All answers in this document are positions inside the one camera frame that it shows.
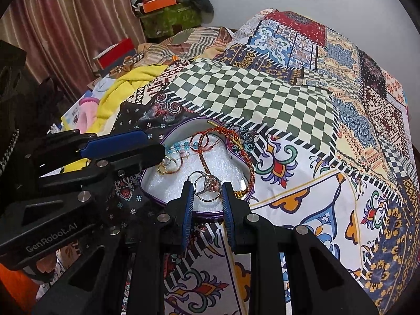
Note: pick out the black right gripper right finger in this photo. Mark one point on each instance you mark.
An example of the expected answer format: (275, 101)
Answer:
(319, 284)

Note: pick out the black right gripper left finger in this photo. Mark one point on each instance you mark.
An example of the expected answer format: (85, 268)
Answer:
(124, 263)

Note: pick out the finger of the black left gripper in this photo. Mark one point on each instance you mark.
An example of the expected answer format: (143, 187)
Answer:
(131, 162)
(112, 144)

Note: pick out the purple heart-shaped jewelry box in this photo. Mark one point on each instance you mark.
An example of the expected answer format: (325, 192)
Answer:
(206, 154)

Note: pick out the person's left hand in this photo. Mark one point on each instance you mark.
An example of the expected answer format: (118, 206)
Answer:
(45, 267)

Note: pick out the pink cloth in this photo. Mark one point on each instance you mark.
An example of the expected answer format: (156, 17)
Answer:
(87, 113)

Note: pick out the yellow blanket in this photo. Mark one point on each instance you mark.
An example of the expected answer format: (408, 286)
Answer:
(138, 85)

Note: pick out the red book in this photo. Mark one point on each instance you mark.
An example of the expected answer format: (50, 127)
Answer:
(113, 53)

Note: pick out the striped beige pillow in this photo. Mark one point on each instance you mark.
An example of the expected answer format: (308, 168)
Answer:
(187, 44)

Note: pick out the green patterned bag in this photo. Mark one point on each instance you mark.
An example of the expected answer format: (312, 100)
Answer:
(170, 20)

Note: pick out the orange box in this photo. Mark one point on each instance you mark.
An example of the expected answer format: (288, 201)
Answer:
(154, 5)

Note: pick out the striped maroon curtain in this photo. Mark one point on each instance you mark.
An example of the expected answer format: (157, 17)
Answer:
(61, 37)

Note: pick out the colourful patchwork bedspread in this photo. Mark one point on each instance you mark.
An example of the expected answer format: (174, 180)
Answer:
(328, 134)

